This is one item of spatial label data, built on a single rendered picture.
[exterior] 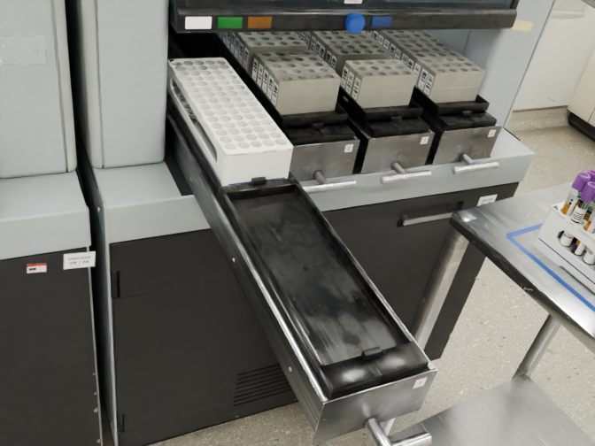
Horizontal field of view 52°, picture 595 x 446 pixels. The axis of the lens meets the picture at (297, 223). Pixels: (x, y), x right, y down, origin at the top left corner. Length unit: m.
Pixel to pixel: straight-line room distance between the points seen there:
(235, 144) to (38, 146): 0.29
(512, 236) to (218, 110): 0.45
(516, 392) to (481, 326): 0.56
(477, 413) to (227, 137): 0.81
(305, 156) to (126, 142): 0.28
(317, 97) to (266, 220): 0.30
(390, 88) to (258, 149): 0.35
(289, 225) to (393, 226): 0.43
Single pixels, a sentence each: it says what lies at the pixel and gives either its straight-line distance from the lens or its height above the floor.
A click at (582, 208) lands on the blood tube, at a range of 0.83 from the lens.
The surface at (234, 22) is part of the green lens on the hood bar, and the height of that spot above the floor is 0.98.
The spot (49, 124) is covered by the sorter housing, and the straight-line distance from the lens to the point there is 0.94.
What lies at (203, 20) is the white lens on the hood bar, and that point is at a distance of 0.89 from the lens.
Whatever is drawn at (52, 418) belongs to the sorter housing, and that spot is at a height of 0.27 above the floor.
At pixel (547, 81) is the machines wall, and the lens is 3.24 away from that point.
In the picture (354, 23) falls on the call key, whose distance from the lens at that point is 0.97.
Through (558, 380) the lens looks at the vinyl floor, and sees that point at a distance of 1.95.
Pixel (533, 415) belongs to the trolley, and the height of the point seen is 0.28.
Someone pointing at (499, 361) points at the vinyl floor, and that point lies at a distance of 1.90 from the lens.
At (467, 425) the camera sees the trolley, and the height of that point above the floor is 0.28.
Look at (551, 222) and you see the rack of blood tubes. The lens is 0.85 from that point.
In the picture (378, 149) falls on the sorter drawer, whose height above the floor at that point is 0.78.
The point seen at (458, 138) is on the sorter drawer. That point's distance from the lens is 1.15.
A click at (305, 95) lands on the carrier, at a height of 0.85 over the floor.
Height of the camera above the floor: 1.29
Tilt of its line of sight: 37 degrees down
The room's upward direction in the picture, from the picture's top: 11 degrees clockwise
